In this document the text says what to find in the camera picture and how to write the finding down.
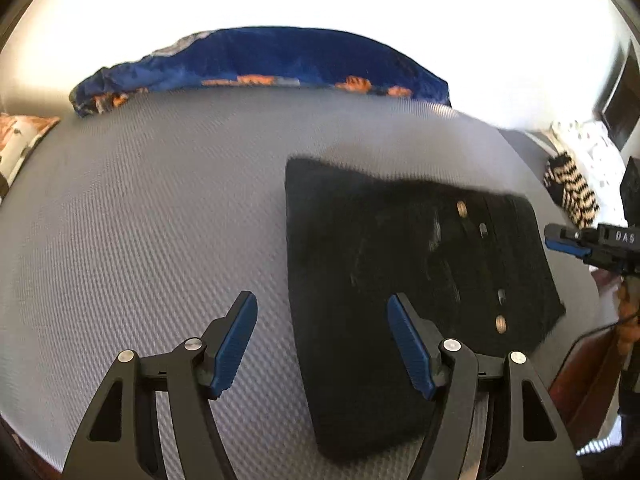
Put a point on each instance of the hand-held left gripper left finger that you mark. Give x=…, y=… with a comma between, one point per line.
x=235, y=345

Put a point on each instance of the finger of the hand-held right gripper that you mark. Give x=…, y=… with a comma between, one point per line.
x=565, y=247
x=562, y=232

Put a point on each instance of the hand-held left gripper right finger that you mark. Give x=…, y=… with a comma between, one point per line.
x=412, y=350

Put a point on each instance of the black pants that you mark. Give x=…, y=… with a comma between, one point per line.
x=375, y=260

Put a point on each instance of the black and cream striped cloth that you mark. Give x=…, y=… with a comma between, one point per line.
x=572, y=190

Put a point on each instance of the white spotted cloth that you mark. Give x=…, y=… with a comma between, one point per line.
x=600, y=160

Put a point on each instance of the grey mesh mattress pad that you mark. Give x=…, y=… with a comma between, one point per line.
x=150, y=210

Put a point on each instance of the person's dark clothed leg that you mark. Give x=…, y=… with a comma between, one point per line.
x=615, y=465

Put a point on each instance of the blue printed blanket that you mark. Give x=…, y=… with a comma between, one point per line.
x=275, y=55

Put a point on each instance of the orange printed pillow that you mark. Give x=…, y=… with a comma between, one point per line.
x=22, y=140

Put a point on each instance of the red-brown wooden bed frame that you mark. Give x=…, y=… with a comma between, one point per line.
x=585, y=385

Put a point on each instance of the dark framed wall screen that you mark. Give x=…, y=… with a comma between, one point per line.
x=625, y=105

